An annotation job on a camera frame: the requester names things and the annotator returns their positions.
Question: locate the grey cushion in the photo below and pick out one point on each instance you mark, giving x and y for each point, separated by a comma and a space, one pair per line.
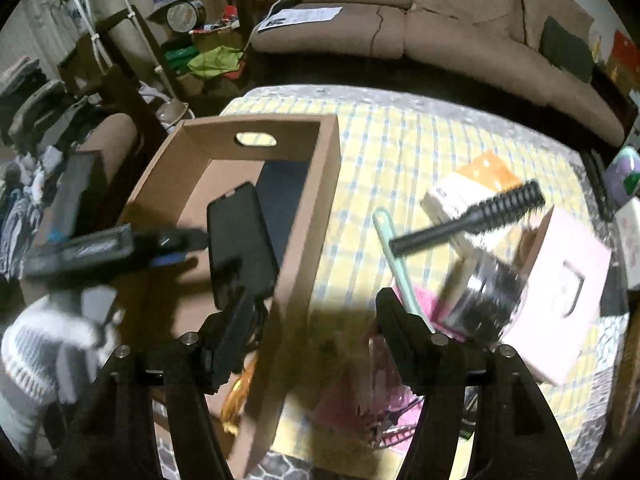
567, 50

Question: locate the white and orange box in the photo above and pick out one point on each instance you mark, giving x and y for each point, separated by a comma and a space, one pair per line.
475, 185

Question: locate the green cloth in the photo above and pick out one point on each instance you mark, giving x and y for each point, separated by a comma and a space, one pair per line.
215, 60

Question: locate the brown armchair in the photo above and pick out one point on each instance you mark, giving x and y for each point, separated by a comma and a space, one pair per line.
115, 135

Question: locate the yellow patterned mat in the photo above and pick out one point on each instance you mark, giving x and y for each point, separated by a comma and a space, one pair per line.
390, 160

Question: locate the orange claw hair clip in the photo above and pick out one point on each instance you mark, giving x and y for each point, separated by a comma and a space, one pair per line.
235, 400

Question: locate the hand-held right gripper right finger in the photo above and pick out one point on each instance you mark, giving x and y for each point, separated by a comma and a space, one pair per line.
400, 340

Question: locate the person's left forearm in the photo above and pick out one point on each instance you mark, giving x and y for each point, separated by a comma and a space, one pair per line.
30, 360

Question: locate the black phone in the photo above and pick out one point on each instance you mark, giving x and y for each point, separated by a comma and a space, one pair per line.
240, 240

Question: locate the black rectangular device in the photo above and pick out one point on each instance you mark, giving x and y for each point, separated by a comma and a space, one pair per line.
77, 190

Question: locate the brown cardboard box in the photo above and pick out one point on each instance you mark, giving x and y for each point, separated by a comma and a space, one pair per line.
300, 310

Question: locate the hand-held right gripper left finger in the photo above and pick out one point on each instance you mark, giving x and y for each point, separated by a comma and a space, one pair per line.
225, 355

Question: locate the red boxes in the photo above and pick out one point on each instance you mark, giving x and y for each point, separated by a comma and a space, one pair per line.
625, 55

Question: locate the white paper sheet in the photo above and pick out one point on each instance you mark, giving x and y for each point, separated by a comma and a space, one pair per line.
300, 15

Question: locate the teal comb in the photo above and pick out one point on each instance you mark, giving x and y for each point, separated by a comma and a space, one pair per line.
395, 260

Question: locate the pink packet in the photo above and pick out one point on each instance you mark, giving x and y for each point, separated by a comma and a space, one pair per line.
350, 395

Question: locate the lavender round item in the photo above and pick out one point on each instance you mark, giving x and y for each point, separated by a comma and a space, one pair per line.
625, 175

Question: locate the pile of clothes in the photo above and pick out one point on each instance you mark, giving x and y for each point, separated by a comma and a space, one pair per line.
30, 200

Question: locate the dark wooden chair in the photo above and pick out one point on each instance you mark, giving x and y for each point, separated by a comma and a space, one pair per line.
125, 60

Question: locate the beige sofa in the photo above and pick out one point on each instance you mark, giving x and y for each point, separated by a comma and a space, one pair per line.
450, 45

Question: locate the brown claw hair clip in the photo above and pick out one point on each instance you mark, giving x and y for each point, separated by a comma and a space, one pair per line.
395, 432

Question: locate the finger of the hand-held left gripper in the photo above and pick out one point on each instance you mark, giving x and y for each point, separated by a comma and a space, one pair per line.
175, 240

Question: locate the black round hair brush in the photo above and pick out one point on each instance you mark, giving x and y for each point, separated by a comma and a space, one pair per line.
465, 222

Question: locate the pink box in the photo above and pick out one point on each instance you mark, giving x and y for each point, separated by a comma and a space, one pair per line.
565, 290

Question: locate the round metal tin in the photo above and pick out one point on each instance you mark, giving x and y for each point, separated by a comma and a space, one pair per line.
185, 15

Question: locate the black remote control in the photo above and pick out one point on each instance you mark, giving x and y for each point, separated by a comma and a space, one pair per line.
597, 185

